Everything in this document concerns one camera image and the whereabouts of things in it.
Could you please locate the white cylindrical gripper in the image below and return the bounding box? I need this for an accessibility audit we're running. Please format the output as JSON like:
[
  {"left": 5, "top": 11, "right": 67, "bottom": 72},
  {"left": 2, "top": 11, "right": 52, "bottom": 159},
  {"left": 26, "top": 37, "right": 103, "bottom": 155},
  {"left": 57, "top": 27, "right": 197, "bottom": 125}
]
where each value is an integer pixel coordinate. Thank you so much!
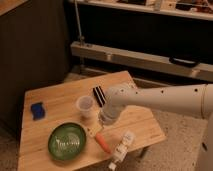
[{"left": 87, "top": 105, "right": 122, "bottom": 137}]

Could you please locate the green ceramic bowl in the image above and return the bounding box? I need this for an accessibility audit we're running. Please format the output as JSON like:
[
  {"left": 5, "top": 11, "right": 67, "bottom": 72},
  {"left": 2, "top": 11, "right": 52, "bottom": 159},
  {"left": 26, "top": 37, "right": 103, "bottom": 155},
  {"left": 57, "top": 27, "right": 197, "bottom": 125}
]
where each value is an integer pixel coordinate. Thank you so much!
[{"left": 48, "top": 122, "right": 87, "bottom": 161}]

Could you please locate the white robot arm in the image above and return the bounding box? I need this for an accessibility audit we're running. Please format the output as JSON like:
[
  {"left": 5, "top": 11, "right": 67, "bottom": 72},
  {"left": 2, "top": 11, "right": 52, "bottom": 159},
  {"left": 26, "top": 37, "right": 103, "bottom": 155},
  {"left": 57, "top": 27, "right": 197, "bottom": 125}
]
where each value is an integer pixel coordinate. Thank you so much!
[{"left": 89, "top": 83, "right": 213, "bottom": 171}]

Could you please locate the orange carrot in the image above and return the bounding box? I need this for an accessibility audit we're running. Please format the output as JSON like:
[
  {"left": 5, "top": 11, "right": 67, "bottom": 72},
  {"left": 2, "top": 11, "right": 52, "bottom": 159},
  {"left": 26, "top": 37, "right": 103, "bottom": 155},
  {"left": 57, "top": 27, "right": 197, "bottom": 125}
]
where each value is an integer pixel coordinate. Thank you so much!
[{"left": 95, "top": 133, "right": 111, "bottom": 154}]

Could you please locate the small wooden table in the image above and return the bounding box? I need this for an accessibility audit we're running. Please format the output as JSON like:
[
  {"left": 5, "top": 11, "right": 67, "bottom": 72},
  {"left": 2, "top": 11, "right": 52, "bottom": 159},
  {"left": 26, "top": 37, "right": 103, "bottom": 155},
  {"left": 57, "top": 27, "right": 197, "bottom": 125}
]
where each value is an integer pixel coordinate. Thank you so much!
[{"left": 18, "top": 71, "right": 166, "bottom": 171}]

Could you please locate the white plastic bottle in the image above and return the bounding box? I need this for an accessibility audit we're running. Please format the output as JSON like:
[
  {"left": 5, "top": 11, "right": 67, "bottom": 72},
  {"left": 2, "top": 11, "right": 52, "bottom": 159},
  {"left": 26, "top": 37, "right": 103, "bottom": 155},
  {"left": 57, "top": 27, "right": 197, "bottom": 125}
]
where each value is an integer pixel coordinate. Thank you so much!
[{"left": 108, "top": 131, "right": 135, "bottom": 171}]

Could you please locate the black white striped block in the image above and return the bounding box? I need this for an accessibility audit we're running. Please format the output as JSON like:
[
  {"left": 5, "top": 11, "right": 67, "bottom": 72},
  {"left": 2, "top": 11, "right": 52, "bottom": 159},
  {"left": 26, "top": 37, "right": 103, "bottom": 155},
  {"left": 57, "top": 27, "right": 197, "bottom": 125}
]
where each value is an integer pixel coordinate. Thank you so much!
[{"left": 93, "top": 86, "right": 106, "bottom": 107}]

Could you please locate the blue sponge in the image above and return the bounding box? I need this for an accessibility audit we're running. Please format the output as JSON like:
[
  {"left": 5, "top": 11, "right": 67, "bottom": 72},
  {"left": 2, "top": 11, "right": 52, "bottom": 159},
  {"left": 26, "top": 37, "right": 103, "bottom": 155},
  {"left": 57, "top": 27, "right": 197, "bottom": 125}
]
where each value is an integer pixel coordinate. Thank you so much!
[{"left": 31, "top": 102, "right": 45, "bottom": 120}]

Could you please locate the long grey case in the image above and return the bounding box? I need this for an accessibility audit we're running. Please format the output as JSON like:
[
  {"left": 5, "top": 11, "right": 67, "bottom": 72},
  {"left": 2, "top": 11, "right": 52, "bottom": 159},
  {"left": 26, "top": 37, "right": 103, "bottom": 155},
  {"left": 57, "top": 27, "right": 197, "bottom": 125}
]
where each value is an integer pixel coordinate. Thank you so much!
[{"left": 70, "top": 41, "right": 213, "bottom": 82}]

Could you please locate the metal pole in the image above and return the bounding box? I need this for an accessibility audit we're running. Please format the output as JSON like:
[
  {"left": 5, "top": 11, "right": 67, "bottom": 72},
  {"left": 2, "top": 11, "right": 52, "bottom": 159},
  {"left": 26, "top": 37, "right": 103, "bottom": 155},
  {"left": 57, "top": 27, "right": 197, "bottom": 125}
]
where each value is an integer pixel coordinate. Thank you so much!
[{"left": 74, "top": 0, "right": 85, "bottom": 73}]

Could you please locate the cluttered top shelf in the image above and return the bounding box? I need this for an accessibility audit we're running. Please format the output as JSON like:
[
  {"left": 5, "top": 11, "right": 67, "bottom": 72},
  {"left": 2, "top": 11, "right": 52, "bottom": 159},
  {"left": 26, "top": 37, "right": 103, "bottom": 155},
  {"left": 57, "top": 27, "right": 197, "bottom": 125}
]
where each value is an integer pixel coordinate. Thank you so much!
[{"left": 68, "top": 0, "right": 213, "bottom": 21}]

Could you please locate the black case handle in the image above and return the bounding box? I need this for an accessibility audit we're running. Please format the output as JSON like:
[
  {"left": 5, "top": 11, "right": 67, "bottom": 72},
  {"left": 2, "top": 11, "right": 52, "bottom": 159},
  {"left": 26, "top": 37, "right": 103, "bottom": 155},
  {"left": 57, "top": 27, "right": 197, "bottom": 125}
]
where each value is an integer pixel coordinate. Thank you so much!
[{"left": 169, "top": 57, "right": 200, "bottom": 68}]

